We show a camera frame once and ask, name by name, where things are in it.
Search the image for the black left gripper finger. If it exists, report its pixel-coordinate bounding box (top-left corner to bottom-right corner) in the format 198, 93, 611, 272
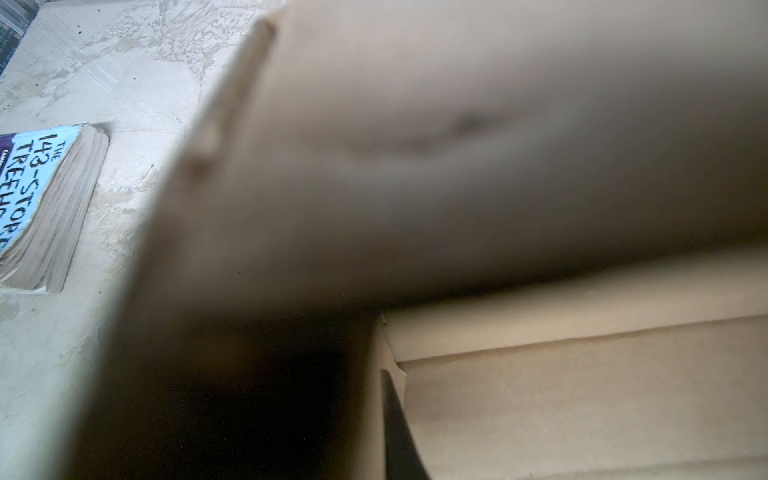
381, 370, 430, 480

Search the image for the colourful paperback book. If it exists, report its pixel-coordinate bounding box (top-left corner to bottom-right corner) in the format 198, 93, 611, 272
1, 123, 110, 294

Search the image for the brown cardboard box sheet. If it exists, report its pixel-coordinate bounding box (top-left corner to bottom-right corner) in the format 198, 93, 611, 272
58, 1, 767, 479

